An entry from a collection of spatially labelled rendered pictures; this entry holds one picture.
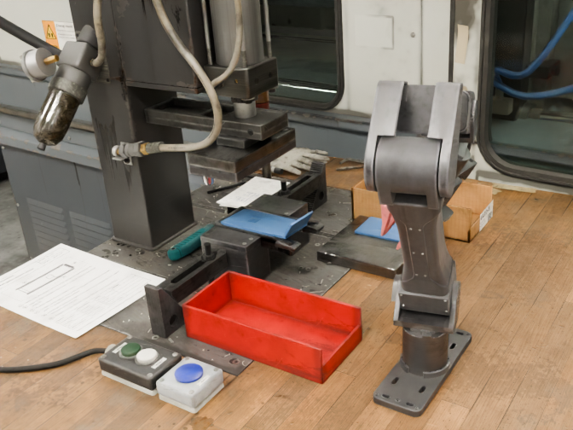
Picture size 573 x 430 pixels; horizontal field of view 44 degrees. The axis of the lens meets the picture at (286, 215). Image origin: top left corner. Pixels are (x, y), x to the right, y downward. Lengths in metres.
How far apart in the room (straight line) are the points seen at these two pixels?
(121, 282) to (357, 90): 0.83
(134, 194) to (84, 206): 1.43
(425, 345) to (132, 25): 0.70
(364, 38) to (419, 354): 0.99
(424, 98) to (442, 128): 0.06
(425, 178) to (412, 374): 0.36
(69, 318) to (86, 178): 1.53
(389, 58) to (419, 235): 0.98
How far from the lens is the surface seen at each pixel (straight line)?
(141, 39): 1.26
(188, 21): 1.18
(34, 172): 3.02
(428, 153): 0.76
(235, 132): 1.21
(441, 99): 0.79
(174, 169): 1.43
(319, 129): 1.92
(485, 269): 1.30
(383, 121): 0.79
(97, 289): 1.33
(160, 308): 1.13
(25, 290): 1.39
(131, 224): 1.44
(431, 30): 1.71
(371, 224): 1.40
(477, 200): 1.48
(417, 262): 0.90
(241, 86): 1.17
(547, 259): 1.35
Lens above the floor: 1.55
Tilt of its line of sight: 25 degrees down
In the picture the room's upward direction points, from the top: 4 degrees counter-clockwise
